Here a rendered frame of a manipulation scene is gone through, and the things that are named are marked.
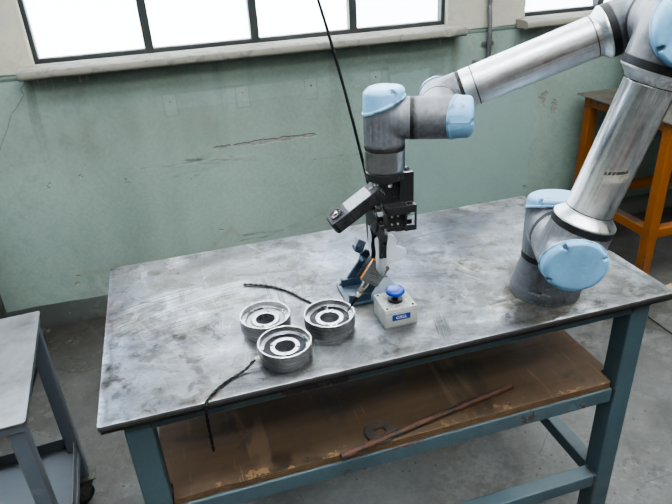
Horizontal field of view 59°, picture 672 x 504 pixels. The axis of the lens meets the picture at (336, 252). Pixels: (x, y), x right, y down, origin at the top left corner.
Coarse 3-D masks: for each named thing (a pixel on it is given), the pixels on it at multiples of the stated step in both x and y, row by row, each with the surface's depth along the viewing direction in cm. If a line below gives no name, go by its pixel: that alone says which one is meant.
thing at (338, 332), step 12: (324, 300) 126; (336, 300) 126; (312, 312) 124; (324, 312) 124; (336, 312) 123; (348, 312) 123; (312, 324) 118; (324, 324) 120; (348, 324) 118; (312, 336) 121; (324, 336) 118; (336, 336) 118
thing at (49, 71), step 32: (352, 0) 256; (32, 32) 229; (256, 32) 250; (320, 32) 258; (352, 32) 262; (384, 32) 260; (416, 32) 257; (448, 32) 261; (64, 64) 228; (96, 64) 227; (128, 64) 229; (160, 64) 232
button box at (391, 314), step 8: (376, 296) 125; (384, 296) 125; (400, 296) 124; (408, 296) 124; (376, 304) 125; (384, 304) 122; (392, 304) 122; (400, 304) 122; (408, 304) 122; (416, 304) 122; (376, 312) 126; (384, 312) 120; (392, 312) 120; (400, 312) 121; (408, 312) 122; (416, 312) 122; (384, 320) 121; (392, 320) 121; (400, 320) 122; (408, 320) 123; (416, 320) 123
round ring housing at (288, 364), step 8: (272, 328) 117; (280, 328) 118; (288, 328) 118; (296, 328) 118; (264, 336) 116; (272, 336) 117; (304, 336) 117; (264, 344) 115; (272, 344) 115; (280, 344) 116; (288, 344) 116; (296, 344) 114; (280, 352) 112; (288, 352) 112; (304, 352) 110; (312, 352) 114; (264, 360) 111; (272, 360) 110; (280, 360) 109; (288, 360) 109; (296, 360) 110; (304, 360) 111; (272, 368) 112; (280, 368) 110; (288, 368) 110; (296, 368) 111
